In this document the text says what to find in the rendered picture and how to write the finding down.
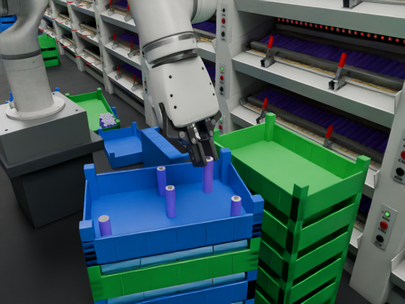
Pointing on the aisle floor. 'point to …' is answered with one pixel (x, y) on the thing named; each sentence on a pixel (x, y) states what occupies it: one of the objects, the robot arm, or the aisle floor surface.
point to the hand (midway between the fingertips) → (202, 151)
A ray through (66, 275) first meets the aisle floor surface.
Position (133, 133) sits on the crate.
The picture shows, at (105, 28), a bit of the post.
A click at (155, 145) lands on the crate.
